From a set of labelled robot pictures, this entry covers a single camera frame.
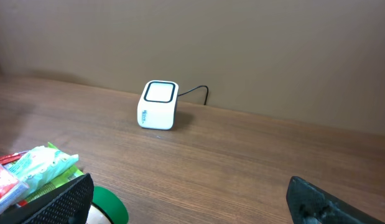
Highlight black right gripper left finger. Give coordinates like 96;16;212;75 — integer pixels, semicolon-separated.
0;174;94;224

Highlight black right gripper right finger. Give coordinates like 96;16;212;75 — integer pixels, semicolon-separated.
286;176;385;224

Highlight green candy bag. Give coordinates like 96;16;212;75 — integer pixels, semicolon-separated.
11;141;85;206

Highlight green-lidded jar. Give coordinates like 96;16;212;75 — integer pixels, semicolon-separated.
86;186;129;224

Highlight mint wet wipes packet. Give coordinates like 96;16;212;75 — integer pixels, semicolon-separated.
5;143;79;202

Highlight red small carton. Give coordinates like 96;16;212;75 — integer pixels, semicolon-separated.
0;165;29;214

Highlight red stick sachet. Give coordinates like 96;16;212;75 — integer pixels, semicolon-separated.
0;151;27;165

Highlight white barcode scanner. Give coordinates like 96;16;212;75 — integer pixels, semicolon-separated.
137;80;179;130

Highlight black scanner cable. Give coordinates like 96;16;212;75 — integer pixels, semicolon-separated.
177;85;210;106

